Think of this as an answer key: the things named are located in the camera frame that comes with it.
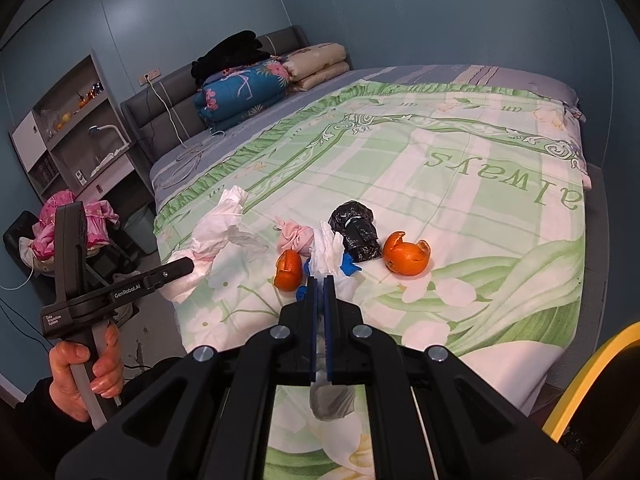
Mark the small orange peel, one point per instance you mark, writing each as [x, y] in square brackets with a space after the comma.
[289, 272]

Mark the person's left hand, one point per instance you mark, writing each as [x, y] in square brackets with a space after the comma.
[65, 380]

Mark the pink bag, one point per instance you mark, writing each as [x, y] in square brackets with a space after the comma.
[295, 237]

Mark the black plastic bag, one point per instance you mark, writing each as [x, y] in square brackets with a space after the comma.
[357, 232]

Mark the white shelf unit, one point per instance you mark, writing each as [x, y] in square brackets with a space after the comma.
[60, 150]

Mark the black bin with yellow rim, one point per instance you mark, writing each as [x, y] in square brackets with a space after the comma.
[580, 385]

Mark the small shelf ornaments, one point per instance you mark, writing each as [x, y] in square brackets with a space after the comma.
[90, 92]

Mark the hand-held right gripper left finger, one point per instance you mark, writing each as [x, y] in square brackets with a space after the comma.
[235, 410]

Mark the white desk lamp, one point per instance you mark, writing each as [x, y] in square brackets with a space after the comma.
[107, 131]

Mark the wall power outlet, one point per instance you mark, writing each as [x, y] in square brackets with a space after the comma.
[150, 76]

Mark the white tissue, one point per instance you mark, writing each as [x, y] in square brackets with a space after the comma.
[325, 247]

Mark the cartoon printed cloth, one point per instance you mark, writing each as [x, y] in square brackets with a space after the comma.
[580, 155]

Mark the bed with green floral sheet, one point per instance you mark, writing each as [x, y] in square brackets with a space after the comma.
[400, 72]

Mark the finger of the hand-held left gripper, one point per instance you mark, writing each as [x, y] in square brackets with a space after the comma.
[172, 270]

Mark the small green waste bin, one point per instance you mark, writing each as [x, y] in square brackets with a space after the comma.
[140, 227]

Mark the black chair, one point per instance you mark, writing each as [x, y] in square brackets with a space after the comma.
[20, 235]

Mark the beige folded quilt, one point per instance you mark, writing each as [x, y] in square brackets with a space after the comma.
[317, 65]

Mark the bag of fruit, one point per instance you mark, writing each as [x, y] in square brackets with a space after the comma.
[59, 120]

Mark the black clothing pile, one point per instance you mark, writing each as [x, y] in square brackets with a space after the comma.
[230, 52]

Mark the pink clothing heap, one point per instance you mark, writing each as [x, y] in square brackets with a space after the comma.
[97, 215]

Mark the large orange peel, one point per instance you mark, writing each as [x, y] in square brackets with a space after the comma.
[407, 257]

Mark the blue floral folded quilt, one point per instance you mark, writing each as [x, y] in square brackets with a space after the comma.
[240, 92]

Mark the person's left forearm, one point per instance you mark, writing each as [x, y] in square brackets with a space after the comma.
[40, 440]

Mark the grey padded headboard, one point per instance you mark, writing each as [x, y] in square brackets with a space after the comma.
[160, 105]

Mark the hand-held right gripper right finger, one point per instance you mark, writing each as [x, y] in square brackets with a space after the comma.
[415, 410]

